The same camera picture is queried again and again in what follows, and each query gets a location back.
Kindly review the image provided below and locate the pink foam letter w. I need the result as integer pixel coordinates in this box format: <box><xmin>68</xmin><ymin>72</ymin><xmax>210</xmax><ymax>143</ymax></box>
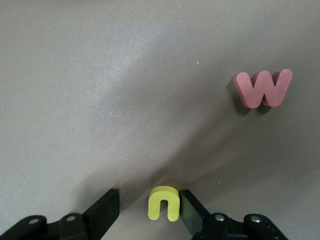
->
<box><xmin>232</xmin><ymin>69</ymin><xmax>294</xmax><ymax>109</ymax></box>

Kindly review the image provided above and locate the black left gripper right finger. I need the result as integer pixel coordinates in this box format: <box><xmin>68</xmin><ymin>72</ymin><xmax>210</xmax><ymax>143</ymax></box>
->
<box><xmin>179</xmin><ymin>189</ymin><xmax>291</xmax><ymax>240</ymax></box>

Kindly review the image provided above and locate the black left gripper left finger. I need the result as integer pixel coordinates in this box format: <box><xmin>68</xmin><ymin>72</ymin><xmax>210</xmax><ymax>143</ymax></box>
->
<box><xmin>0</xmin><ymin>188</ymin><xmax>120</xmax><ymax>240</ymax></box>

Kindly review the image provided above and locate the yellow foam letter u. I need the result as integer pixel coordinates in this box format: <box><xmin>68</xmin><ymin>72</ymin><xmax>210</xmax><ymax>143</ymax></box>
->
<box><xmin>147</xmin><ymin>185</ymin><xmax>181</xmax><ymax>223</ymax></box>

